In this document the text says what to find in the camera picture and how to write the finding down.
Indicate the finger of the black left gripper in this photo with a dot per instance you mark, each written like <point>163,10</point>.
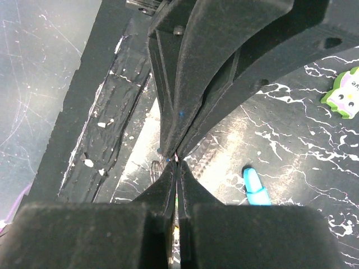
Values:
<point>164,42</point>
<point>312,30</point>

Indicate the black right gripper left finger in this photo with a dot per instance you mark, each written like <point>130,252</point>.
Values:
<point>137,234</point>

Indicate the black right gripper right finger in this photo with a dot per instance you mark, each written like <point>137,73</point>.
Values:
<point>215,235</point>

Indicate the green monster key tag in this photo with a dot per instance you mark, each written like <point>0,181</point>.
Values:
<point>343,97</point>

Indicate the black table front rail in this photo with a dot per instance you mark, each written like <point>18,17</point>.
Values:
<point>89,144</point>

